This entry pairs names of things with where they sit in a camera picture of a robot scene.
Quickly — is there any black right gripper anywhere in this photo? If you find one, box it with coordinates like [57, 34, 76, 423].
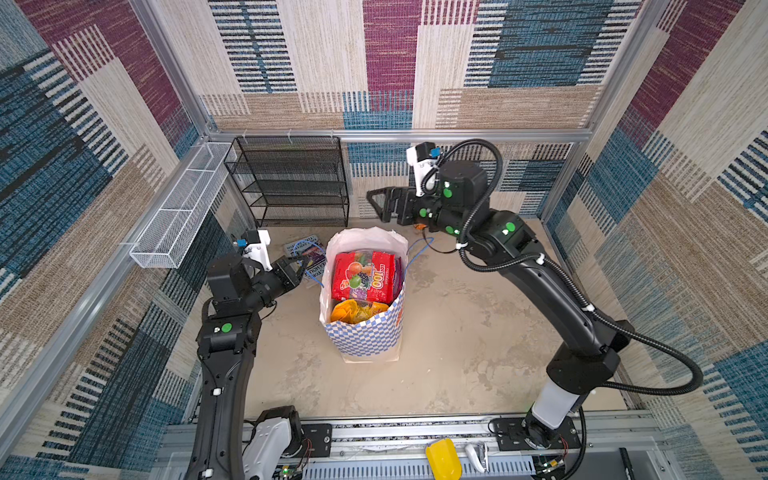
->
[367, 185, 469, 240]

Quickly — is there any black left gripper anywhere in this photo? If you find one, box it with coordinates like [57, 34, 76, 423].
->
[242, 254, 307, 315]

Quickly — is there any red fruit candy bag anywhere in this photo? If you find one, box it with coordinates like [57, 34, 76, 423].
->
[331, 250, 401, 305]

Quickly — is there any yellow mango candy bag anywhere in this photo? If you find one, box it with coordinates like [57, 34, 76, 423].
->
[330, 299, 389, 325]

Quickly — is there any blue checkered paper bag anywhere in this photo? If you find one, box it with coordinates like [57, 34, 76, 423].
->
[319, 227, 410, 364]

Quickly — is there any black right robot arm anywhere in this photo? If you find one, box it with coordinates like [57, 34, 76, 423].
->
[366, 161, 629, 444]

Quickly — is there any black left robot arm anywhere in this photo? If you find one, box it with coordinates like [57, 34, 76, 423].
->
[185, 253, 305, 479]

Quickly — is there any blue magazine booklet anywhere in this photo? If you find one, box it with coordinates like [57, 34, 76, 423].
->
[283, 235, 327, 284]

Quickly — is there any yellow plastic scoop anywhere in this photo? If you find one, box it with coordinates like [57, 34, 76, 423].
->
[425, 438, 462, 480]

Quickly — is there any white plastic clip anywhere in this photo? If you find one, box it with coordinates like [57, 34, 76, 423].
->
[464, 443, 489, 473]

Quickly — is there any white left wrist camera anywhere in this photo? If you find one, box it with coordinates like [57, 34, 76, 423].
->
[234, 229, 272, 271]

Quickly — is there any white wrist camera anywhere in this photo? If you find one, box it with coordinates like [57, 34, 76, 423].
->
[234, 229, 272, 271]
[406, 142, 440, 197]

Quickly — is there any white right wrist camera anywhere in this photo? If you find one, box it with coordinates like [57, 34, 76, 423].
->
[406, 142, 440, 197]

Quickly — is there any black wire shelf rack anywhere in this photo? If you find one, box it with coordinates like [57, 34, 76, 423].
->
[224, 136, 350, 228]

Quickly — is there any white wire mesh basket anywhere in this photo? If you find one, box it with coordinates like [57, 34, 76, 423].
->
[130, 142, 230, 269]

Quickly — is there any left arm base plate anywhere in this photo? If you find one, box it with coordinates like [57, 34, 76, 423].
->
[281, 423, 333, 460]

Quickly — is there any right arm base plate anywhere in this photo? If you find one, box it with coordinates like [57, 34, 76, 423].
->
[488, 416, 582, 451]

